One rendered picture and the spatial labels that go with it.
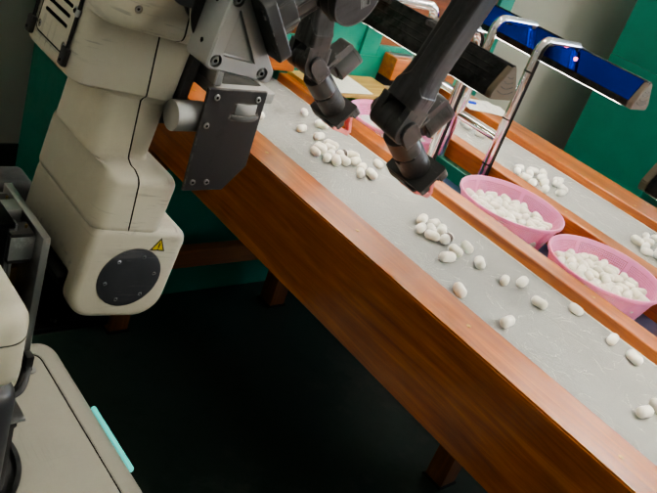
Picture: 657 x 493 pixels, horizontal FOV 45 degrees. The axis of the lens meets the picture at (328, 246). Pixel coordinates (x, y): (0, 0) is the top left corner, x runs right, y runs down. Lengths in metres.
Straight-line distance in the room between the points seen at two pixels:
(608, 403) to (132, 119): 0.88
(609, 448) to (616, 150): 3.35
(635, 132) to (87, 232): 3.60
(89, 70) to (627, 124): 3.67
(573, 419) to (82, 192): 0.79
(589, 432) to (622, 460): 0.06
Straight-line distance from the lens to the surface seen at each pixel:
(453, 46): 1.30
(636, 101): 2.11
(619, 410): 1.42
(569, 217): 2.06
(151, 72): 1.13
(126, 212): 1.18
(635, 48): 4.50
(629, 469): 1.25
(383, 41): 2.53
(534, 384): 1.30
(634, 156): 4.46
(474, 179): 2.05
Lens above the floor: 1.40
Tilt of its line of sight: 27 degrees down
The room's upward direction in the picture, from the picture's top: 20 degrees clockwise
